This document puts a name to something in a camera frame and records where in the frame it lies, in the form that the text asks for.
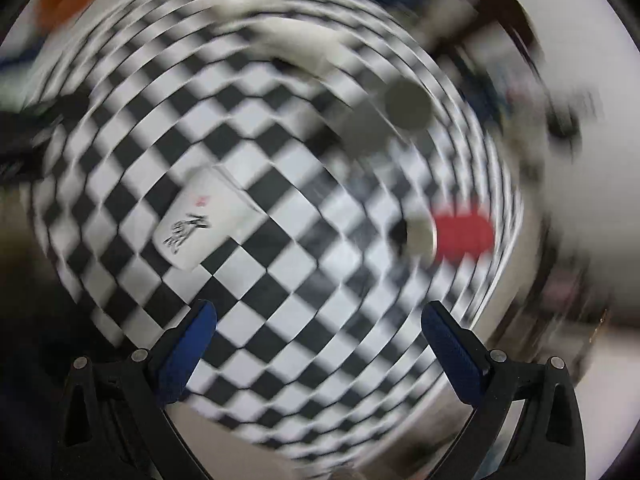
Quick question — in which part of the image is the white paper cup with calligraphy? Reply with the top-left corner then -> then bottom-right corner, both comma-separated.
152,165 -> 262,271

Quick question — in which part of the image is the red cup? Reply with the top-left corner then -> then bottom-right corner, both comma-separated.
400,211 -> 495,263

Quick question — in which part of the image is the black white checkered tablecloth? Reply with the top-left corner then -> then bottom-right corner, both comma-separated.
24,0 -> 523,468

